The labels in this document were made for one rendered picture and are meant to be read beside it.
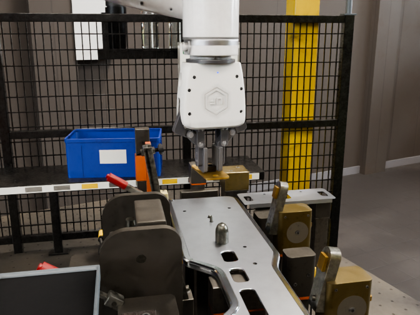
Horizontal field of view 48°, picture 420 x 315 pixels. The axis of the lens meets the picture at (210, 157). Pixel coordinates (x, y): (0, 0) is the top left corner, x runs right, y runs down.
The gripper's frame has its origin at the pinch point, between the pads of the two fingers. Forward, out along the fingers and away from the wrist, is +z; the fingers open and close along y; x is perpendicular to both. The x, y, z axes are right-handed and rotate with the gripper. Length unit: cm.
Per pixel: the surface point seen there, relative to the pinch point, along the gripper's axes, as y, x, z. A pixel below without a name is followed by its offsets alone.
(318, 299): 20.8, -1.8, 28.3
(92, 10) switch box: 11, 293, -37
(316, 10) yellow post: 73, 91, -29
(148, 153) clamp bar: -1.5, 41.8, 9.0
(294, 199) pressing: 44, 50, 29
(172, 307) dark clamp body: -8.1, -6.4, 21.5
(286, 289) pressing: 17.7, 4.7, 29.2
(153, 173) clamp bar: -0.5, 41.7, 14.2
